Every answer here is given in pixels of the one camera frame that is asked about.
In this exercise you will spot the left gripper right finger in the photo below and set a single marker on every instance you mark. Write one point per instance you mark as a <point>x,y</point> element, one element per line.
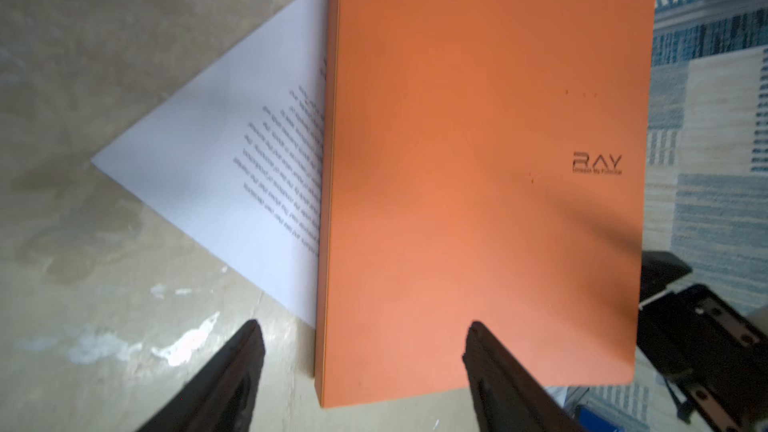
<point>504,395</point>

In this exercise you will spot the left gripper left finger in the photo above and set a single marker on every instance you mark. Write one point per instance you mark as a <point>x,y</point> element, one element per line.
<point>222,395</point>

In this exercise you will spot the printed paper sheet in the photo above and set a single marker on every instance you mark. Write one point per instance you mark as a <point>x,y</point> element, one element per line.
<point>234,157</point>

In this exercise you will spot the orange folder black inside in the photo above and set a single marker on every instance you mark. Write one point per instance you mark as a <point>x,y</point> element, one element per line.
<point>484,160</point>

